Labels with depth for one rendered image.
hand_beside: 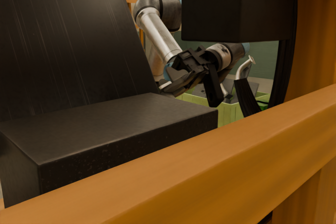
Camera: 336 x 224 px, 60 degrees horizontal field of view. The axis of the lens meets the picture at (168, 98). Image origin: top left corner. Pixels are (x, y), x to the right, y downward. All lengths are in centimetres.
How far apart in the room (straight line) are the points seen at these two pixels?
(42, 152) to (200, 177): 20
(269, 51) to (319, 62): 768
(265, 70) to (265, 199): 807
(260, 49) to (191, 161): 817
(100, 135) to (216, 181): 19
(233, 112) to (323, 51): 111
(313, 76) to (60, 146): 46
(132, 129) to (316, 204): 43
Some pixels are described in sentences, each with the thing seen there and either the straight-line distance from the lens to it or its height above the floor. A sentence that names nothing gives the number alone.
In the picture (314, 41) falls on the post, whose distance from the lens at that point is 61.
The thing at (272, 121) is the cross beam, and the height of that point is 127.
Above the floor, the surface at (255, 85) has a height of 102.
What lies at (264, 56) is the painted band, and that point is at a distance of 834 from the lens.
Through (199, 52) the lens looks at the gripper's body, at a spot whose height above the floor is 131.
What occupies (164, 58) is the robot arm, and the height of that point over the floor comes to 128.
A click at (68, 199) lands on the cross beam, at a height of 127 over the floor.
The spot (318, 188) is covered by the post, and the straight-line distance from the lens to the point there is 67.
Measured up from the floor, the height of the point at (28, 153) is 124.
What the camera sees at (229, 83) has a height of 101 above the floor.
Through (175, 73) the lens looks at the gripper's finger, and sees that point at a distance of 72.
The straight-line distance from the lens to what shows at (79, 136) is 38.
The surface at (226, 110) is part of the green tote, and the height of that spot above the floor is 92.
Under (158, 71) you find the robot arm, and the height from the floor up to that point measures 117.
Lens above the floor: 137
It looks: 14 degrees down
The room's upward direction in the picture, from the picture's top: straight up
